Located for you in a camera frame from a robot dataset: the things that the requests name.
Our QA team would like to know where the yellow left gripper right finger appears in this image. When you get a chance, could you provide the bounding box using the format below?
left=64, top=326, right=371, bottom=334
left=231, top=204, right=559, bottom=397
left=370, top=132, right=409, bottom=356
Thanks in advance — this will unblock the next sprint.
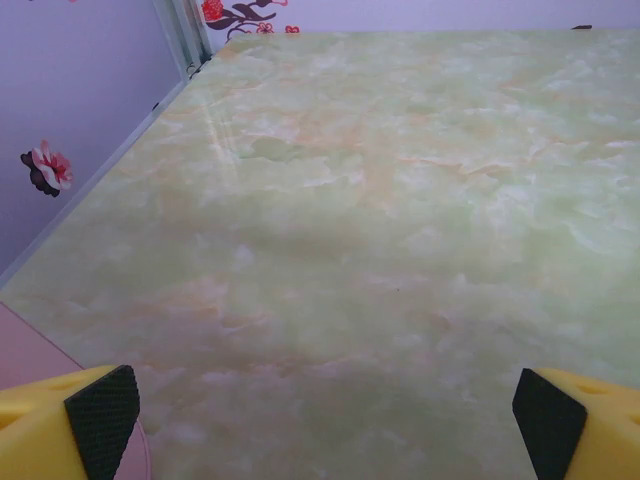
left=512, top=367, right=640, bottom=480

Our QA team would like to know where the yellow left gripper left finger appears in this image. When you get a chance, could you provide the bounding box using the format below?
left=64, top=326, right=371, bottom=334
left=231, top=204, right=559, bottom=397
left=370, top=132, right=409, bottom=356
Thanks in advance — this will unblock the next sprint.
left=0, top=363, right=141, bottom=480

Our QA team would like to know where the pink holder cup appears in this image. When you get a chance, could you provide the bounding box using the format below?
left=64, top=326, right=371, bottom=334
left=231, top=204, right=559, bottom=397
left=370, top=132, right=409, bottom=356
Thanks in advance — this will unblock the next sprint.
left=0, top=298, right=151, bottom=480

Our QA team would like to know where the aluminium left side rail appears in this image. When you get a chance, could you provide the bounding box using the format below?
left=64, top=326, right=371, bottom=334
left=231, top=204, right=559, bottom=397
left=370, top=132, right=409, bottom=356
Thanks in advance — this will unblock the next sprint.
left=0, top=59, right=216, bottom=294

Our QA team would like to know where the aluminium left rear post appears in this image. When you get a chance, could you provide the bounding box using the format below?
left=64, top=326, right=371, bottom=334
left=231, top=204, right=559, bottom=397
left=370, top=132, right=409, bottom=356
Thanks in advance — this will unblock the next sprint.
left=152, top=0, right=216, bottom=84

